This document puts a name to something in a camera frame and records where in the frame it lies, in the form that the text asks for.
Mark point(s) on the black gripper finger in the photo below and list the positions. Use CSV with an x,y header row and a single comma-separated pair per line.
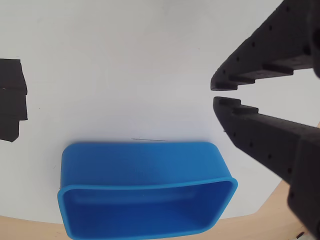
x,y
275,140
270,47

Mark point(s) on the blue rectangular plastic bin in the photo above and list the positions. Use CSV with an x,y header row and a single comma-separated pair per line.
x,y
140,172

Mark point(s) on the small black debris piece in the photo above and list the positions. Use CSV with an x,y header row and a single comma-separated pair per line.
x,y
299,235

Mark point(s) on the white table cover sheet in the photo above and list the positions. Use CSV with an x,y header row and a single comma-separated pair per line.
x,y
125,75

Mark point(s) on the black foam block stack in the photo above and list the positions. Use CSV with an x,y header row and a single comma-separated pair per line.
x,y
11,100

